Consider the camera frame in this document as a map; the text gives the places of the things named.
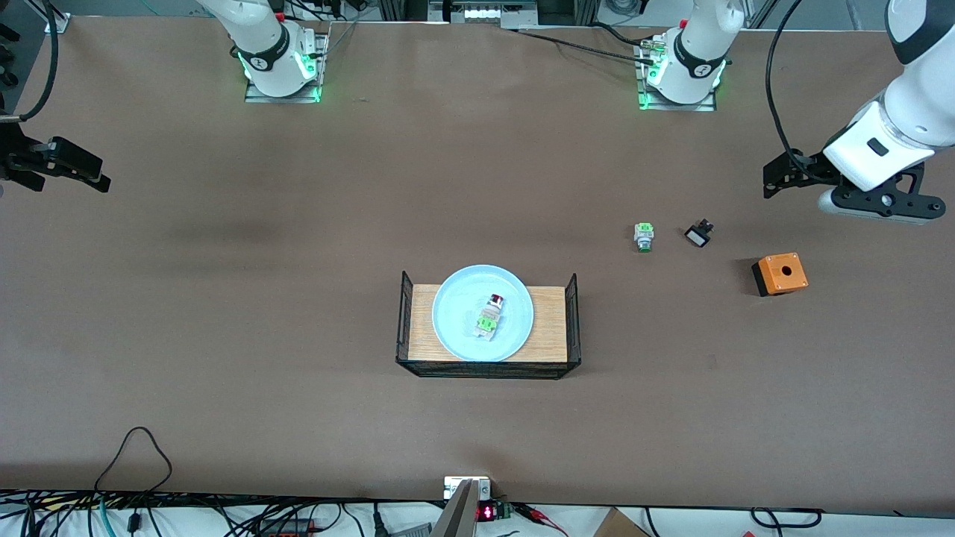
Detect short aluminium profile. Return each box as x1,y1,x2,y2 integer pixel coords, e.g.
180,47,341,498
22,0,70,34

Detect light blue round plate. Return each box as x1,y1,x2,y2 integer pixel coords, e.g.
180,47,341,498
432,264,535,363

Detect green white switch module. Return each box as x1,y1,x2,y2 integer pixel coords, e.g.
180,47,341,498
475,293,507,342

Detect orange button enclosure box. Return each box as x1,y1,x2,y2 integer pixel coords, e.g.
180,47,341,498
751,253,809,298

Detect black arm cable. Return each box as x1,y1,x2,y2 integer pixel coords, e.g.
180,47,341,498
16,0,60,122
765,0,815,174

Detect black stand knobs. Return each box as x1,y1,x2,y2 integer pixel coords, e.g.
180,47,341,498
0,22,22,87

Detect small silver metal bracket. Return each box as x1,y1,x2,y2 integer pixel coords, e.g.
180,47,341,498
444,476,491,500

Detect grey metal bar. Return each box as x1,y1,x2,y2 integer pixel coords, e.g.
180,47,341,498
429,480,478,537

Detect black cable across table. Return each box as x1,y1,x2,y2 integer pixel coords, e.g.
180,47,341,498
507,28,657,63

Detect metal frame with white lights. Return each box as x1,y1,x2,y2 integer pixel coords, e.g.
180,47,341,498
429,0,538,27

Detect thin black looped cable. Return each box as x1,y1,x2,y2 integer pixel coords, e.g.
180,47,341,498
93,427,174,494

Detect black cable bundle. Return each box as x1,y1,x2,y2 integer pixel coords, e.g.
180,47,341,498
0,489,448,537

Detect brown cardboard piece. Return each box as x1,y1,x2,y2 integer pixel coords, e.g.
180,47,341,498
593,507,651,537

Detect wooden tray with wire sides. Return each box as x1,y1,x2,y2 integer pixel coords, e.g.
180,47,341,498
395,271,582,380

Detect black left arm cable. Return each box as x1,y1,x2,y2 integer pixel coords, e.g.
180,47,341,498
765,0,815,174

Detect red clip lead wires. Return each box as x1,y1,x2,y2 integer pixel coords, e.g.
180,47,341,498
515,503,569,537

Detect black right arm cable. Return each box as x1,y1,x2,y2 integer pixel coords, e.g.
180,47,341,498
16,0,60,122

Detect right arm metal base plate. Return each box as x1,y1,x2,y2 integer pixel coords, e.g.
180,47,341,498
245,34,329,104

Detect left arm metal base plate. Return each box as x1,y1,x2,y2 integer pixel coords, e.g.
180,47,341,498
638,37,718,113

